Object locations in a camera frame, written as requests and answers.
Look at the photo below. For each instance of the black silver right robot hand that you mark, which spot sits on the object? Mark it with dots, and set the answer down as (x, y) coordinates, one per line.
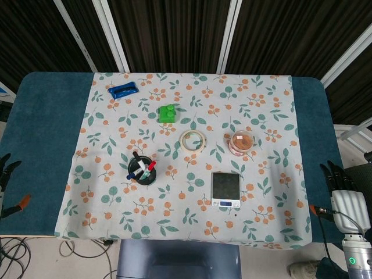
(347, 203)

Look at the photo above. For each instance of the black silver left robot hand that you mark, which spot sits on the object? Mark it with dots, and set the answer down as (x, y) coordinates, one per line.
(6, 171)

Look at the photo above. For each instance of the black capped marker pen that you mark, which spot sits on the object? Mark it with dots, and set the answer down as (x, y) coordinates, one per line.
(139, 163)

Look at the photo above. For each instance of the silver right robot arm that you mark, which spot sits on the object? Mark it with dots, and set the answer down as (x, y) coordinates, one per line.
(358, 255)

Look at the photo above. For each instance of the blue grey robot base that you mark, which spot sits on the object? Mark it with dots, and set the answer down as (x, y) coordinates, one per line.
(178, 260)

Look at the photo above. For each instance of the blue-capped white marker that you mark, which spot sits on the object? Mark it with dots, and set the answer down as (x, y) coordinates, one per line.
(132, 175)

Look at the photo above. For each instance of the black pen holder cup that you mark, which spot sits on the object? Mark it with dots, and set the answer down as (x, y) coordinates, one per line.
(142, 171)

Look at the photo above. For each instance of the red capped marker pen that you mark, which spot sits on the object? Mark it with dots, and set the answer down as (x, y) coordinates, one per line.
(151, 166)

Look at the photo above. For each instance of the orange tipped black clamp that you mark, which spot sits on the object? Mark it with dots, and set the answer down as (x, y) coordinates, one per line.
(17, 205)
(321, 213)

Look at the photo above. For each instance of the teal table cover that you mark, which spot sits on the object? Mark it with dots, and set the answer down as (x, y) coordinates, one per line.
(43, 130)

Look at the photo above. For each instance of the white sneaker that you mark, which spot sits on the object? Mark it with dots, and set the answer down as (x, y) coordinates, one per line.
(302, 268)

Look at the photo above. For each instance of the silver digital kitchen scale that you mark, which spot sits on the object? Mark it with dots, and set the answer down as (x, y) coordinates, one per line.
(226, 189)

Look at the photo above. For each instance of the clear plastic snack jar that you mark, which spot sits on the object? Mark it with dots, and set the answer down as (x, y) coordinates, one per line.
(240, 143)

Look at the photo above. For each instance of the blue whiteboard eraser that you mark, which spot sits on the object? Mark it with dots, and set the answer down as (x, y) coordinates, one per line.
(123, 89)

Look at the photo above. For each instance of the green toy building block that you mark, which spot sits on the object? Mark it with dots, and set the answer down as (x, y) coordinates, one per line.
(168, 114)

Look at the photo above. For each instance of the beige masking tape roll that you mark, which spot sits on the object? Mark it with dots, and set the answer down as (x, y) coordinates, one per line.
(183, 143)

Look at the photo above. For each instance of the floral print tablecloth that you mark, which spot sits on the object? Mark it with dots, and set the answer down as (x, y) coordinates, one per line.
(203, 96)

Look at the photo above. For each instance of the white aluminium rail frame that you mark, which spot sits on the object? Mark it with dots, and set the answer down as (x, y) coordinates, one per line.
(353, 135)

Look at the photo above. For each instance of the white frame post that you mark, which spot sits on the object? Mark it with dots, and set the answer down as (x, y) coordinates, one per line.
(229, 35)
(112, 35)
(77, 36)
(346, 55)

